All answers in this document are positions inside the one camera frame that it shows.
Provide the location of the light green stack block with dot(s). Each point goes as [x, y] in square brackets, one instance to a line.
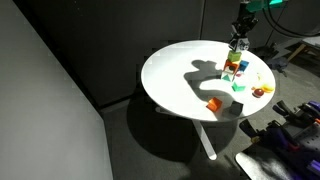
[234, 56]

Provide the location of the white table leg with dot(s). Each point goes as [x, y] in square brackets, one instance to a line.
[205, 140]

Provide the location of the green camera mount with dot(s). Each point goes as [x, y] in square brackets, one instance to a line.
[266, 4]

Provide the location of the dark red plum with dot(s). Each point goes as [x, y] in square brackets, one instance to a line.
[258, 92]

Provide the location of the maroon small block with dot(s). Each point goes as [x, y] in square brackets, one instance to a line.
[238, 74]

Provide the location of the dark equipment cart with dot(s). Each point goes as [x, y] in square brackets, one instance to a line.
[293, 140]

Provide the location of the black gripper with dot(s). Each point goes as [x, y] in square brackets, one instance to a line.
[245, 23]

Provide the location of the orange red cube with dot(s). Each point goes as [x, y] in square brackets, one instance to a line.
[214, 104]

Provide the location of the green cube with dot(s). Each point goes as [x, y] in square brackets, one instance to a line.
[238, 87]

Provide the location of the orange stack block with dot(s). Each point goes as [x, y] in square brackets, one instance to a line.
[231, 66]

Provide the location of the grey cart plate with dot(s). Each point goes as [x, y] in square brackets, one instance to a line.
[260, 165]

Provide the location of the grey cube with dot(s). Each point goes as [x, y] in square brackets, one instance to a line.
[236, 108]

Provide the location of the wooden leg desk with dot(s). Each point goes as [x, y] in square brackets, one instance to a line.
[305, 45]

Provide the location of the blue cube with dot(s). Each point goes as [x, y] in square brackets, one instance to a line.
[244, 65]

